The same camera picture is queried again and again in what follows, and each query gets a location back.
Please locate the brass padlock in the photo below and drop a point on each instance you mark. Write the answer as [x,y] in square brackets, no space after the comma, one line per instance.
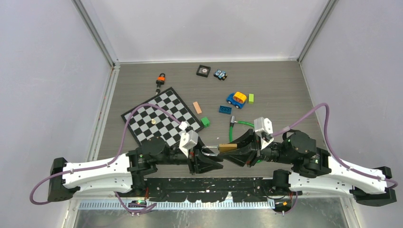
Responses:
[222,148]

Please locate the blue owl toy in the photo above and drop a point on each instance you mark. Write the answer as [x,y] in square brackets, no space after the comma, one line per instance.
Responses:
[221,75]

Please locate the orange black padlock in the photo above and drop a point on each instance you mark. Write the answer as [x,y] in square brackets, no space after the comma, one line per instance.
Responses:
[160,80]

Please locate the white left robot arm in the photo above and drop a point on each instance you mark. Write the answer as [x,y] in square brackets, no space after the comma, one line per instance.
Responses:
[126,175]

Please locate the green cable lock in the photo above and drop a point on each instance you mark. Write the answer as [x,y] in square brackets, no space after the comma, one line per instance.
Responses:
[241,134]

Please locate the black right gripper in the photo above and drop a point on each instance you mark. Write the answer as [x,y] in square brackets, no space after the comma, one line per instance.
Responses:
[248,151]

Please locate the lime green block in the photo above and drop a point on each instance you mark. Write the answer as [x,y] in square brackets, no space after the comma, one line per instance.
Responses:
[251,99]

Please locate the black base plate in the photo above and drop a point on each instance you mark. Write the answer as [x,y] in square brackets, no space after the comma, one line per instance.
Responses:
[251,189]

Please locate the black square box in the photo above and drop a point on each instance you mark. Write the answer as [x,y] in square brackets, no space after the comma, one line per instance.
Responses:
[203,71]

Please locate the blue yellow toy car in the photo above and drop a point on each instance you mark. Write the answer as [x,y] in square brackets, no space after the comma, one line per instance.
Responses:
[237,99]

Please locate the small wooden block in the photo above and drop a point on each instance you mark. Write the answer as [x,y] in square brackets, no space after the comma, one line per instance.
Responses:
[197,107]

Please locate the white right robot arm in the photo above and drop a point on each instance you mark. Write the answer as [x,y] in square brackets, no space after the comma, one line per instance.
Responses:
[313,169]

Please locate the green toy brick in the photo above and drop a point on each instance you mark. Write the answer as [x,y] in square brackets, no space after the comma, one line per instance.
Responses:
[205,121]

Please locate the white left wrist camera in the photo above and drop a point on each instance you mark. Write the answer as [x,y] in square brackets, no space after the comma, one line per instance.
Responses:
[188,140]

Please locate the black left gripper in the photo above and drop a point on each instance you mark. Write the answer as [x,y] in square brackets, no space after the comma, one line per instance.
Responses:
[200,163]

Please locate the blue toy brick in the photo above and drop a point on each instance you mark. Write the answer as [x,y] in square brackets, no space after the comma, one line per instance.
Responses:
[225,109]

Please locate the aluminium frame rail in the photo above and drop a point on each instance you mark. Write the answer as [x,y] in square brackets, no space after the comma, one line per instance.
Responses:
[102,113]

